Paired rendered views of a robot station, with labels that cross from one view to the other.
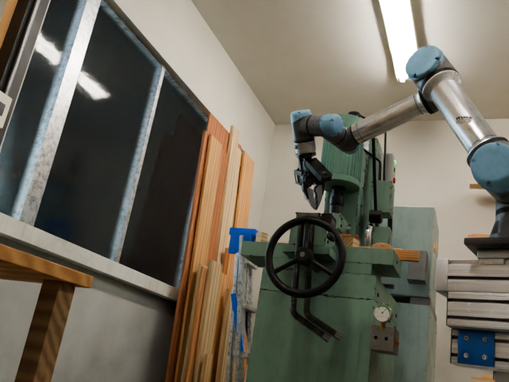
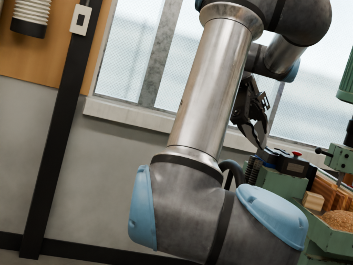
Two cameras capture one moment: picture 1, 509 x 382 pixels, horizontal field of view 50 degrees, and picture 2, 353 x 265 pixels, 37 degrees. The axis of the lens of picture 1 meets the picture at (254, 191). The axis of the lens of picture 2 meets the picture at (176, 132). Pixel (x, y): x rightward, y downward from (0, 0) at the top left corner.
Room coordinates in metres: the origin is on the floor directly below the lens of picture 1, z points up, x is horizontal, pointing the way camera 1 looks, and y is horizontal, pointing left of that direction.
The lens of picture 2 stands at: (0.75, -1.18, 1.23)
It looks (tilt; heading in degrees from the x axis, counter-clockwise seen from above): 9 degrees down; 49
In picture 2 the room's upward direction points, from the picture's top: 16 degrees clockwise
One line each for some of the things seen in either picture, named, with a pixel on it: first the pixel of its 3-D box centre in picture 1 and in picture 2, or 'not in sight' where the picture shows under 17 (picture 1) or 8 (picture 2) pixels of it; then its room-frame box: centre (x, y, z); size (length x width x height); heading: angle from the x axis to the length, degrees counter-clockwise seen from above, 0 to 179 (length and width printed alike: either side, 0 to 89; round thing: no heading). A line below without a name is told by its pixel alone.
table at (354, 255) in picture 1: (316, 255); (294, 201); (2.06, -0.28, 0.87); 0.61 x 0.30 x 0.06; 66
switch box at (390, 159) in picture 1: (387, 172); not in sight; (2.38, -0.61, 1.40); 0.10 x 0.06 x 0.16; 156
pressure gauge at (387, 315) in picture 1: (382, 316); not in sight; (1.85, -0.50, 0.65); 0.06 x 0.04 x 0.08; 66
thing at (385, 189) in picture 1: (383, 199); not in sight; (2.28, -0.58, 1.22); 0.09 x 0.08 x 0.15; 156
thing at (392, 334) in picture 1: (385, 340); not in sight; (1.91, -0.53, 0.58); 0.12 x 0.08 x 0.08; 156
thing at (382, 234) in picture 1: (379, 242); not in sight; (2.25, -0.57, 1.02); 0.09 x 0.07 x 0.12; 66
